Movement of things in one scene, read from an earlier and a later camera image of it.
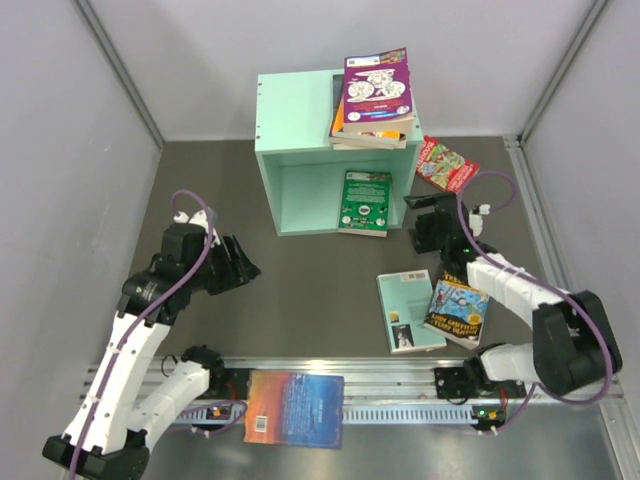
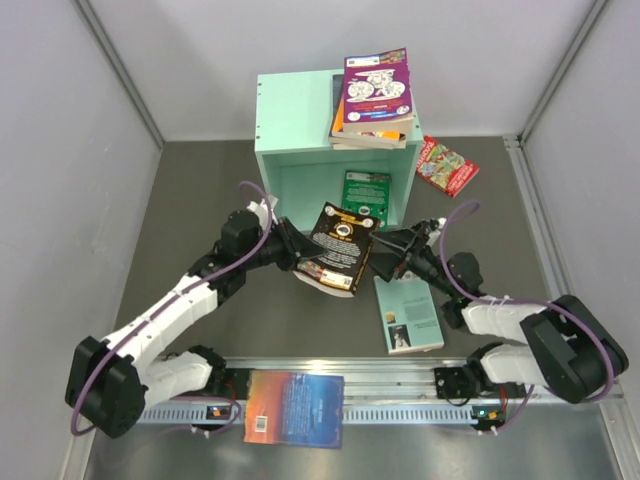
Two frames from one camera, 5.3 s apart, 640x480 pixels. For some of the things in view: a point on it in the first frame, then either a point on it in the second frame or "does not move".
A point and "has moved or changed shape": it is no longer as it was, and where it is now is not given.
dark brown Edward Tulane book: x=338 y=88 does not move
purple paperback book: x=377 y=92 does not move
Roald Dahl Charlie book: x=340 y=136 does not move
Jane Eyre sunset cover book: x=295 y=409 does not move
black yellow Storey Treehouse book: x=457 y=311 has moved or changed shape
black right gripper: x=423 y=241 -> x=399 y=240
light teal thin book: x=405 y=297 does not move
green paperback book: x=364 y=207 does not move
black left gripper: x=243 y=272 -> x=297 y=247
